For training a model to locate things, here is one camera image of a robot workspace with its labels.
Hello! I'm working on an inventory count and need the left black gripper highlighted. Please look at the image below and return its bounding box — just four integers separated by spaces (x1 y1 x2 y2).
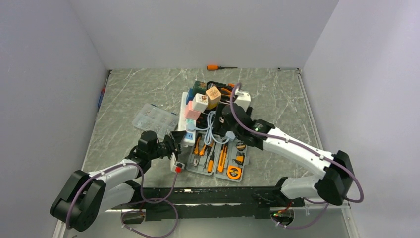
148 130 186 160

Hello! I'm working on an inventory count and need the yellow plug adapter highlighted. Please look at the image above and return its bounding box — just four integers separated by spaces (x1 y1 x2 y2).
207 99 220 110

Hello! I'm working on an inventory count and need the white power strip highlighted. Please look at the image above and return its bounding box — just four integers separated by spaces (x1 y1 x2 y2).
177 92 197 147

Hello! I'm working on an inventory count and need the wooden cube plug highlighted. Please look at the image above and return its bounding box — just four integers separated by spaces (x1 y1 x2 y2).
206 86 222 104

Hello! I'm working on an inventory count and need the light blue cable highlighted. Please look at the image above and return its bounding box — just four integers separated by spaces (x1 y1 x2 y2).
195 111 236 146

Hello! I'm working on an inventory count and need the white cube plug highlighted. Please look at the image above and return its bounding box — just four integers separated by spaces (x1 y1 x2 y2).
192 93 209 113

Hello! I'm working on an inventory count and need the pink plug adapter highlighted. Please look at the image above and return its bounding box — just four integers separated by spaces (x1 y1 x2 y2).
184 101 201 120

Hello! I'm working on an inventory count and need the green cube plug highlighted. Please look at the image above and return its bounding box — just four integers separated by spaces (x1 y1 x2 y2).
192 81 207 97

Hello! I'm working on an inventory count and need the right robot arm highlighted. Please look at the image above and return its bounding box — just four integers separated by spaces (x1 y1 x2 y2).
215 104 355 206

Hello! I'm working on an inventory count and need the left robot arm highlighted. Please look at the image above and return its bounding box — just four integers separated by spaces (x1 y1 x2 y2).
50 130 186 232

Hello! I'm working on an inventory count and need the black tool case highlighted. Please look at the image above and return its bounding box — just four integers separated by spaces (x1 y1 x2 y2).
207 81 234 102

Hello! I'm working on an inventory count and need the clear plastic screw box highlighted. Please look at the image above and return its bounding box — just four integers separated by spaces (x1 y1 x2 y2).
132 104 179 139

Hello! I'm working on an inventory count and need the grey tool tray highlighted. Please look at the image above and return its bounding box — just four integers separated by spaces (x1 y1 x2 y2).
186 132 249 182

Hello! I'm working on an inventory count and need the orange tape measure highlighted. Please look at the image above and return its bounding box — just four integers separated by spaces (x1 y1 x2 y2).
227 165 242 180

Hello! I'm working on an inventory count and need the blue red pen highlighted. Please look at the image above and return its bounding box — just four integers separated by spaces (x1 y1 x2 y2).
97 79 108 109

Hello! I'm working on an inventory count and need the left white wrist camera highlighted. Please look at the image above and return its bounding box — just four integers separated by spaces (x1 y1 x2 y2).
170 153 185 173

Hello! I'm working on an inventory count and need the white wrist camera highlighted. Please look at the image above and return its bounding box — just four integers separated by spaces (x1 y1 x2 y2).
170 153 185 173
233 88 251 111

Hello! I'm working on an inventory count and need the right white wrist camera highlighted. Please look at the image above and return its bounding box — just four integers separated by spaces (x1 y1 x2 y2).
233 88 251 111

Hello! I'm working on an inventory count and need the orange handled screwdriver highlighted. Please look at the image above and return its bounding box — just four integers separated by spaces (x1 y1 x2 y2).
207 65 238 71

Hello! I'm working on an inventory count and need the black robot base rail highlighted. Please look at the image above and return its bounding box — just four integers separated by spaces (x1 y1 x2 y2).
117 186 305 221

